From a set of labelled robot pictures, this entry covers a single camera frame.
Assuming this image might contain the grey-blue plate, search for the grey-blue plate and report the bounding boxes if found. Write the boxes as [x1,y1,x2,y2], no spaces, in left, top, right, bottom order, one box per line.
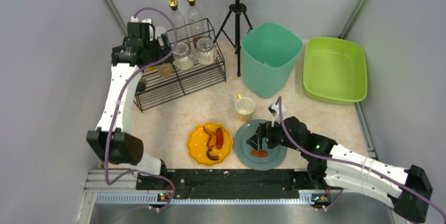
[233,119,287,171]

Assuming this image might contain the blue label jar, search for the blue label jar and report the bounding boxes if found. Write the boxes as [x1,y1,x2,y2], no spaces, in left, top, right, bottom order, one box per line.
[154,26,167,39]

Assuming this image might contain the pink lid spice jar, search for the pink lid spice jar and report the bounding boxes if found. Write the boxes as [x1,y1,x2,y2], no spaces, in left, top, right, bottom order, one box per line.
[157,63,174,77]

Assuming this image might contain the oil bottle gold cap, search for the oil bottle gold cap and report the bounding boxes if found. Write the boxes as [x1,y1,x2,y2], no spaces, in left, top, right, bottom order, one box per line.
[187,0,205,44]
[168,0,190,45]

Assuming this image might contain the large clear glass jar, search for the large clear glass jar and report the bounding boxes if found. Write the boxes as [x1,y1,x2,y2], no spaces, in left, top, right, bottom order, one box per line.
[173,43,194,70]

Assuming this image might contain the black lid spice jar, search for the black lid spice jar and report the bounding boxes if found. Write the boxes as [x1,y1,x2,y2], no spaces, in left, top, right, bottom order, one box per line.
[136,80,147,93]

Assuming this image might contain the cream yellow mug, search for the cream yellow mug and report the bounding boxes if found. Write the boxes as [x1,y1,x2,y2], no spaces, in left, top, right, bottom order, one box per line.
[235,94,256,122]

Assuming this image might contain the yellow scalloped plate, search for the yellow scalloped plate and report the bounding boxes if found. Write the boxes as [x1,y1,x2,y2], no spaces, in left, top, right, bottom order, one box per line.
[186,122,234,167]

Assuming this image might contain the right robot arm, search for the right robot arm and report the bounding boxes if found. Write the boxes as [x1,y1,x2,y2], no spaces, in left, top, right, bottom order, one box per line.
[242,117,433,223]

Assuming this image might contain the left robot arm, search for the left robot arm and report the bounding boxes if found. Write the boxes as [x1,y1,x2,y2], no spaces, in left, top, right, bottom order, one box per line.
[86,19,171,175]

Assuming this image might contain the orange fried piece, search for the orange fried piece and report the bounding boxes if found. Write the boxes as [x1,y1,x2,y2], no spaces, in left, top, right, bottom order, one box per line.
[250,149,268,158]

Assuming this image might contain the red sausage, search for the red sausage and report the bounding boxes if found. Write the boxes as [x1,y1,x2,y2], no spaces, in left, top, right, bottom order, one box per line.
[216,127,224,149]

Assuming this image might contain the teal plastic bin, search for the teal plastic bin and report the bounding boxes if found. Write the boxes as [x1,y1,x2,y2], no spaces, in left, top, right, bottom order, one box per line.
[241,22,303,98]

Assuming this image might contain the green plastic tub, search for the green plastic tub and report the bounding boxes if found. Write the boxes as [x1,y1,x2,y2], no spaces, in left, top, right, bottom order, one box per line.
[302,37,368,105]

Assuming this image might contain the black tripod stand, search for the black tripod stand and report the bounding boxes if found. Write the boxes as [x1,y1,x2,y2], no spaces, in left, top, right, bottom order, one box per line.
[214,0,253,77]

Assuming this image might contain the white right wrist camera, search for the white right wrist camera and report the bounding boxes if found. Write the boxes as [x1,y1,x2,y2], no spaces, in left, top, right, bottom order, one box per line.
[268,103,287,127]

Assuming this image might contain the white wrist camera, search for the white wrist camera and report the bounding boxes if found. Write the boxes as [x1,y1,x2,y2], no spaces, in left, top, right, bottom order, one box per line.
[268,103,287,127]
[127,16,156,41]

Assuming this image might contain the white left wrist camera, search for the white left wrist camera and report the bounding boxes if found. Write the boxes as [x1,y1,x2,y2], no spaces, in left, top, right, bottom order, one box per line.
[127,16,156,41]

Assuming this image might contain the black wire rack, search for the black wire rack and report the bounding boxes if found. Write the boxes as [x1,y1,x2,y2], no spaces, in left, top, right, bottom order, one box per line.
[112,18,226,112]

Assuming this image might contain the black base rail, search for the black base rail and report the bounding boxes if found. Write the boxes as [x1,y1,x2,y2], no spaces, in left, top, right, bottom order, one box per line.
[87,166,380,211]

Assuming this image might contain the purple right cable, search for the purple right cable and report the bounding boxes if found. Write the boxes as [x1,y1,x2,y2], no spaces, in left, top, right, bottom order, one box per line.
[275,96,446,220]

